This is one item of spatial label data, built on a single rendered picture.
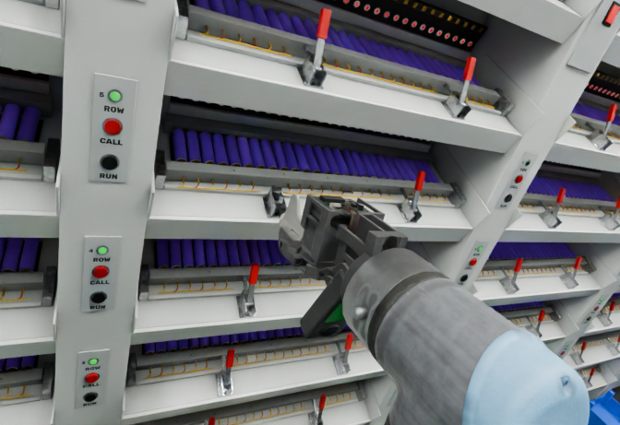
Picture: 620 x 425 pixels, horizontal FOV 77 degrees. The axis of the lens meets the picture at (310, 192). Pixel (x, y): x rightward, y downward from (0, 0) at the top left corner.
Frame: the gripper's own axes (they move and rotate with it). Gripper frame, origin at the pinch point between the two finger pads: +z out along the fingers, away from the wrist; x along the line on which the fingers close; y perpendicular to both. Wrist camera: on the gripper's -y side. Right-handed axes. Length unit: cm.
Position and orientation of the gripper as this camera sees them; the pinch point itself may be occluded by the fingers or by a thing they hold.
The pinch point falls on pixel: (292, 223)
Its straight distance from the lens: 54.0
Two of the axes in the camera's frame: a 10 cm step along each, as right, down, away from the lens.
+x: -8.8, -0.6, -4.7
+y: 2.1, -9.4, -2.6
